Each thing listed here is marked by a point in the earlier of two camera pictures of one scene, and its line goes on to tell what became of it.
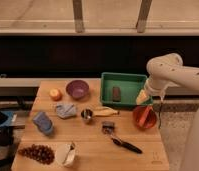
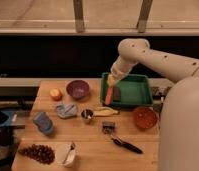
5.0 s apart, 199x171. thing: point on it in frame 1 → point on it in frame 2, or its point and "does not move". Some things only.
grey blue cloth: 65,110 does not move
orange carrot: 144,115 → 109,95
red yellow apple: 55,94 does not move
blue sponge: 43,122 does not move
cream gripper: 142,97 → 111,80
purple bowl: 78,89 does not move
